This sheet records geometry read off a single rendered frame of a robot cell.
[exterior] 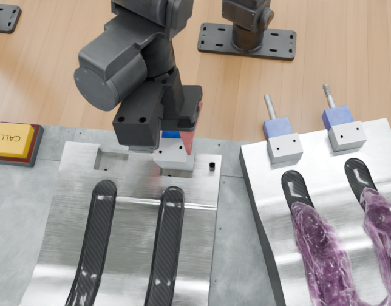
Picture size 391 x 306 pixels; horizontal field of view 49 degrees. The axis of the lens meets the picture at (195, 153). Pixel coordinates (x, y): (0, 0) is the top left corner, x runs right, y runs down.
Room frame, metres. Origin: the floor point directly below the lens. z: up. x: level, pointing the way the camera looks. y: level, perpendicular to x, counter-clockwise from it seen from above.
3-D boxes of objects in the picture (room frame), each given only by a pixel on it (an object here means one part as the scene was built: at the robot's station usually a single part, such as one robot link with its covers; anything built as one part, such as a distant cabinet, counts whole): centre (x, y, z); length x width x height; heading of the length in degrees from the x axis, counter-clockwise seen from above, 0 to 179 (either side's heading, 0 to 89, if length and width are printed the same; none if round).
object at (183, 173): (0.26, 0.03, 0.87); 0.05 x 0.05 x 0.04; 79
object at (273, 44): (0.56, -0.13, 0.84); 0.20 x 0.07 x 0.08; 77
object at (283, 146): (0.33, -0.14, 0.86); 0.13 x 0.05 x 0.05; 6
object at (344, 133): (0.34, -0.25, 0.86); 0.13 x 0.05 x 0.05; 6
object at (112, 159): (0.28, 0.14, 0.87); 0.05 x 0.05 x 0.04; 79
